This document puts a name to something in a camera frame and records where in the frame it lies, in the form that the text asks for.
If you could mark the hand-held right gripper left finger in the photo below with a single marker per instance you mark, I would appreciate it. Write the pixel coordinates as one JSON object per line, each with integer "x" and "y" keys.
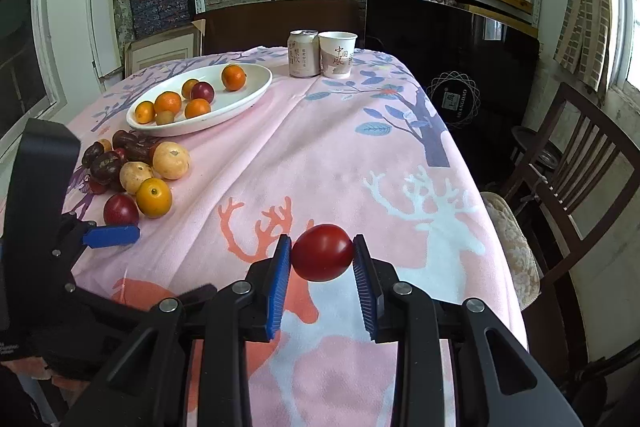
{"x": 279, "y": 287}

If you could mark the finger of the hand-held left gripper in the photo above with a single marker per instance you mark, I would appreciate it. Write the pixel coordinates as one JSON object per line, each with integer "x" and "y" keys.
{"x": 197, "y": 296}
{"x": 112, "y": 236}

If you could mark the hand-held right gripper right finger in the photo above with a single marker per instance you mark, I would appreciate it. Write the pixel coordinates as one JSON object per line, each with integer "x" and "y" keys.
{"x": 364, "y": 292}

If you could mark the dark purple passion fruit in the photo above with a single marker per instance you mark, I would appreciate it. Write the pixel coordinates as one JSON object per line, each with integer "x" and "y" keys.
{"x": 145, "y": 150}
{"x": 93, "y": 154}
{"x": 106, "y": 169}
{"x": 121, "y": 138}

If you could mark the small tan round fruit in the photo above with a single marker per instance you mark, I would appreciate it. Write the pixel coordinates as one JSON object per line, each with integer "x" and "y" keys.
{"x": 105, "y": 145}

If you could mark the large mandarin orange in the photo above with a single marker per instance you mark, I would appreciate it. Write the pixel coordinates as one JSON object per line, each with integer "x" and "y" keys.
{"x": 167, "y": 103}

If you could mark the dark red plum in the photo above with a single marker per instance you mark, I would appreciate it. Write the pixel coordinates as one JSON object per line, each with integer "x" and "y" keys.
{"x": 203, "y": 92}

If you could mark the white oval plate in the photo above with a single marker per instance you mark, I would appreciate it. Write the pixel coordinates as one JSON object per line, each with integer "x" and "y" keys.
{"x": 245, "y": 99}

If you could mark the pink printed tablecloth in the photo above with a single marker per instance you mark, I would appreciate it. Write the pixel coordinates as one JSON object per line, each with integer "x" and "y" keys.
{"x": 350, "y": 157}

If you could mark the white framed window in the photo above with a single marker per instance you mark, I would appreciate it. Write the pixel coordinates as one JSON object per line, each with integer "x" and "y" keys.
{"x": 20, "y": 57}

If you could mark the beige chair cushion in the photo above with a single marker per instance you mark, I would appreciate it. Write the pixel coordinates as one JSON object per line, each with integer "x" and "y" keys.
{"x": 515, "y": 247}

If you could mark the framed picture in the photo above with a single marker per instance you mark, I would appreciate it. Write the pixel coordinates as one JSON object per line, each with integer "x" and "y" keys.
{"x": 160, "y": 52}

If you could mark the white board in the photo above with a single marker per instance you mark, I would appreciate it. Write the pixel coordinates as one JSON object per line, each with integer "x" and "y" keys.
{"x": 102, "y": 22}

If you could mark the grey marbled board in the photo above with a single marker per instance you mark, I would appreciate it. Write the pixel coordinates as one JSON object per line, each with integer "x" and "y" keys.
{"x": 120, "y": 7}

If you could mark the dark wooden chair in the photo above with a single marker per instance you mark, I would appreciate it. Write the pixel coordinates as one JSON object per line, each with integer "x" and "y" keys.
{"x": 565, "y": 187}

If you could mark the stack of blue patterned boxes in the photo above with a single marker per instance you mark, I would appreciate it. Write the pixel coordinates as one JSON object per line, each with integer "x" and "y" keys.
{"x": 160, "y": 12}

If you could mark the pale beverage can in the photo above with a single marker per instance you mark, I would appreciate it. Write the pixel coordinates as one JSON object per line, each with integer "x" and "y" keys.
{"x": 302, "y": 54}

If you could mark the printed paper cup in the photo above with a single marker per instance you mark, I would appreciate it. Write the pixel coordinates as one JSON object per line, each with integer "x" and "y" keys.
{"x": 337, "y": 57}

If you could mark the black glass panel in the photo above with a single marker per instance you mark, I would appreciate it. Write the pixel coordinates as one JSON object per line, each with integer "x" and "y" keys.
{"x": 450, "y": 57}

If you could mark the brown wooden board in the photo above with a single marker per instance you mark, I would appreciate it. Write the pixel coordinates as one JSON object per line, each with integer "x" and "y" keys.
{"x": 280, "y": 22}

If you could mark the checked beige curtain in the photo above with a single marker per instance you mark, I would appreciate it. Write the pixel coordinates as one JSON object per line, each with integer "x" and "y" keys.
{"x": 585, "y": 7}

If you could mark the bright window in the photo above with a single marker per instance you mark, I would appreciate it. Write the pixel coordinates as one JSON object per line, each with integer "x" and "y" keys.
{"x": 625, "y": 32}

